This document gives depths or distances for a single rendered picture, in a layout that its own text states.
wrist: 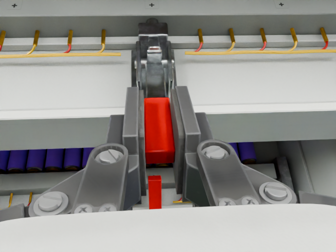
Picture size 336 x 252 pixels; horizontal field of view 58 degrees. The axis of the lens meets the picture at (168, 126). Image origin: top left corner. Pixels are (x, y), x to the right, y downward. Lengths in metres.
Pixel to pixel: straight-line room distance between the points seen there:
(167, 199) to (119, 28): 0.21
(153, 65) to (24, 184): 0.23
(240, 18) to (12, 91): 0.15
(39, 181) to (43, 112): 0.17
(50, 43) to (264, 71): 0.14
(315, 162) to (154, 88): 0.22
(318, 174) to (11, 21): 0.29
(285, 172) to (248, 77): 0.18
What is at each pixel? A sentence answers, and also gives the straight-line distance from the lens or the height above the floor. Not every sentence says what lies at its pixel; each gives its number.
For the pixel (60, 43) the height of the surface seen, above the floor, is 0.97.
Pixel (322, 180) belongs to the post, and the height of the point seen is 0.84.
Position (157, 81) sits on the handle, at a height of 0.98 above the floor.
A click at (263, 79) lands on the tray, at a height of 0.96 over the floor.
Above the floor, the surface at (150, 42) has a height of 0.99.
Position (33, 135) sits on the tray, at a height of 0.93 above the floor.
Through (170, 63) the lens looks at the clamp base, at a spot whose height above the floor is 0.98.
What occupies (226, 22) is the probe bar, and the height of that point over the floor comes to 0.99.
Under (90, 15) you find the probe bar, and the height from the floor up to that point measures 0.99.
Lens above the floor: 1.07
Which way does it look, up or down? 42 degrees down
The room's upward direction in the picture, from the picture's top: 2 degrees clockwise
